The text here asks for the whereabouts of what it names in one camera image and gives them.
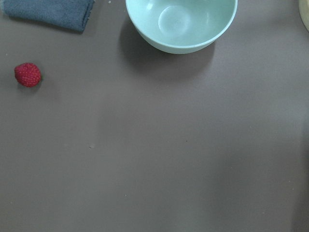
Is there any wooden mug tree stand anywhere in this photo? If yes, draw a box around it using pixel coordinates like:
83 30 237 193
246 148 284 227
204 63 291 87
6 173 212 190
297 0 309 39

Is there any grey folded cloth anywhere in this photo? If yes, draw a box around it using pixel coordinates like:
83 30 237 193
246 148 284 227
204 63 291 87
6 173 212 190
0 0 95 32

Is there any mint green bowl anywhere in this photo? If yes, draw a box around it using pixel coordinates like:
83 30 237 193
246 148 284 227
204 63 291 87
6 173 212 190
125 0 238 54

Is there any red strawberry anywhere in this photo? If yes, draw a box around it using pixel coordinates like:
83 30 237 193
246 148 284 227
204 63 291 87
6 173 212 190
14 62 43 87

